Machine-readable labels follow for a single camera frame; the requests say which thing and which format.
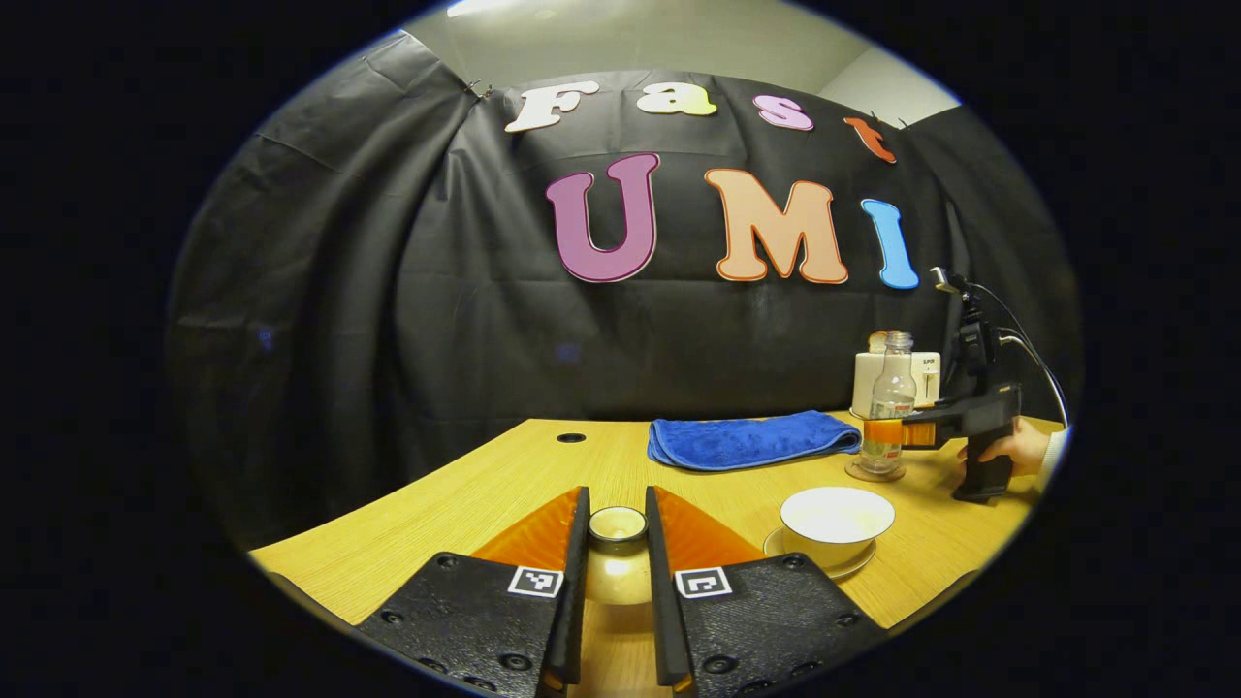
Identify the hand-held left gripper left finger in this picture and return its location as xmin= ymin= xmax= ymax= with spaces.
xmin=354 ymin=485 xmax=593 ymax=698

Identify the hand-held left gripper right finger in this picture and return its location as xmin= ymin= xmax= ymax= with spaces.
xmin=644 ymin=485 xmax=889 ymax=698

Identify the clear glass water bottle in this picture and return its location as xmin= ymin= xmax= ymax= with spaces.
xmin=860 ymin=330 xmax=918 ymax=477

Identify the round wooden coaster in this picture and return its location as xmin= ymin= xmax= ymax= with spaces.
xmin=844 ymin=454 xmax=908 ymax=484

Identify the cream ceramic teacup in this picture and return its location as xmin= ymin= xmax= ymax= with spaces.
xmin=780 ymin=486 xmax=897 ymax=569

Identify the white toaster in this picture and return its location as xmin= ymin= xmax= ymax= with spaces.
xmin=850 ymin=331 xmax=942 ymax=421

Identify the blue folded towel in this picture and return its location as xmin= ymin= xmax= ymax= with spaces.
xmin=647 ymin=409 xmax=863 ymax=474

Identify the cream ceramic saucer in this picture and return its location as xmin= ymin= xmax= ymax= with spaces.
xmin=762 ymin=525 xmax=878 ymax=582

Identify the black backdrop cloth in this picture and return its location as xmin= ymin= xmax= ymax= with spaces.
xmin=165 ymin=29 xmax=1084 ymax=555

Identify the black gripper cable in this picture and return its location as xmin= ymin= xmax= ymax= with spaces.
xmin=968 ymin=280 xmax=1073 ymax=430

